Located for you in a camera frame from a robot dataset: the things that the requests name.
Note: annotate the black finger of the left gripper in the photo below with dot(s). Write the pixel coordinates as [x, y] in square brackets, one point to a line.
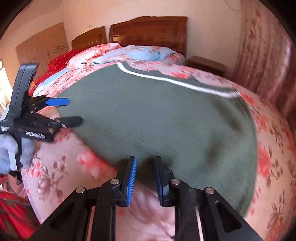
[69, 121]

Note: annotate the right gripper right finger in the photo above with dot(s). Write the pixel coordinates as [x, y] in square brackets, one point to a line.
[163, 181]

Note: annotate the wooden wardrobe doors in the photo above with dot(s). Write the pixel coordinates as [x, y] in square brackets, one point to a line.
[43, 47]

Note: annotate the large wooden headboard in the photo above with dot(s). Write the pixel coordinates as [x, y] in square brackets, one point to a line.
[162, 31]

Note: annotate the light blue cloth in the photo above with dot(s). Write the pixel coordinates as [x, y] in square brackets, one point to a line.
[47, 82]

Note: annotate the wooden nightstand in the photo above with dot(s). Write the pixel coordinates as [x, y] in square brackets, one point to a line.
[206, 65]

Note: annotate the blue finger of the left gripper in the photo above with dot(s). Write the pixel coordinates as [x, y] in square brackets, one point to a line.
[57, 101]

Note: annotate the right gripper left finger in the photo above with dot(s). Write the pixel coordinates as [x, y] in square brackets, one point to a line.
[128, 181]

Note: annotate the small wooden headboard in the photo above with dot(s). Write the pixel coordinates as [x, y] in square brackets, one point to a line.
[93, 37]

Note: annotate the red blanket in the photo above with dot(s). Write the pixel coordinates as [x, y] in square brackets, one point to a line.
[54, 66]

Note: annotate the pink floral pillow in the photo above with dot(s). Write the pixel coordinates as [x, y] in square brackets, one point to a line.
[84, 57]

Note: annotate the green knit sweater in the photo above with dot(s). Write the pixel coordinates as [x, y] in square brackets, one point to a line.
[203, 133]

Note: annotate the grey gloved left hand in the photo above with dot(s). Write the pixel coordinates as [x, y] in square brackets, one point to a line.
[9, 149]

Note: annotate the red floral sleeve forearm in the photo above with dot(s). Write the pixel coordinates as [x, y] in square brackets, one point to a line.
[18, 221]

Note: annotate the floral pink curtain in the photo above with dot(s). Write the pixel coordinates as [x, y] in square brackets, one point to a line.
[266, 59]

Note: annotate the light blue floral pillow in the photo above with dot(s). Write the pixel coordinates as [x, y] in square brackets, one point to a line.
[132, 52]

